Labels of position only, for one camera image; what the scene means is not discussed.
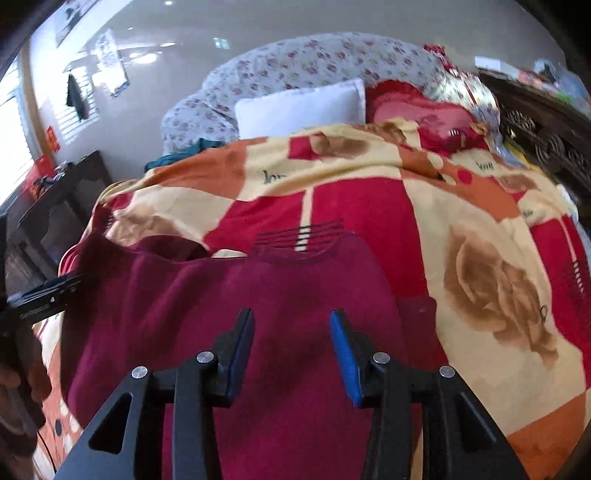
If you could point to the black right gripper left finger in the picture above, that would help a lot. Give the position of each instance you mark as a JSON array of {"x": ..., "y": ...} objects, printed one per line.
[{"x": 124, "y": 438}]

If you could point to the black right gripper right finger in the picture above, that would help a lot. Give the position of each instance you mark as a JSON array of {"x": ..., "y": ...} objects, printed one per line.
[{"x": 434, "y": 414}]

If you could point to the maroon fleece sweater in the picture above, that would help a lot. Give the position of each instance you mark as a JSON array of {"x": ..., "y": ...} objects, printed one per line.
[{"x": 162, "y": 301}]

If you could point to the person's left hand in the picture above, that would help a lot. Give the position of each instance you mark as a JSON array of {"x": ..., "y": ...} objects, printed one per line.
[{"x": 21, "y": 415}]

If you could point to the dark wooden side table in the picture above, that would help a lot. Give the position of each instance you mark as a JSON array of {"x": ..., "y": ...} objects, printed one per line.
[{"x": 40, "y": 231}]

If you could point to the orange red floral blanket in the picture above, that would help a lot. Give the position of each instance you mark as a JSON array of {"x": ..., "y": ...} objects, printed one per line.
[{"x": 494, "y": 246}]

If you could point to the dark hanging garment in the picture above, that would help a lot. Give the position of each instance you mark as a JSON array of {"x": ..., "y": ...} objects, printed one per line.
[{"x": 75, "y": 99}]

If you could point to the teal garment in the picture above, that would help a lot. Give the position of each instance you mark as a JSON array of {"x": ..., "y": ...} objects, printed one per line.
[{"x": 195, "y": 148}]

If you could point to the red embroidered pillow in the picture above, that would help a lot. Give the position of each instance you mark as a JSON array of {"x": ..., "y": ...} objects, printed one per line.
[{"x": 443, "y": 127}]

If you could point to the dark carved wooden headboard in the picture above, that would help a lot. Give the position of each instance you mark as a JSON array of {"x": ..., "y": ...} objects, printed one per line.
[{"x": 553, "y": 135}]

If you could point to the white pillow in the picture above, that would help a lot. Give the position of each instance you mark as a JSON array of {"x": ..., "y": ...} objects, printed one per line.
[{"x": 290, "y": 111}]

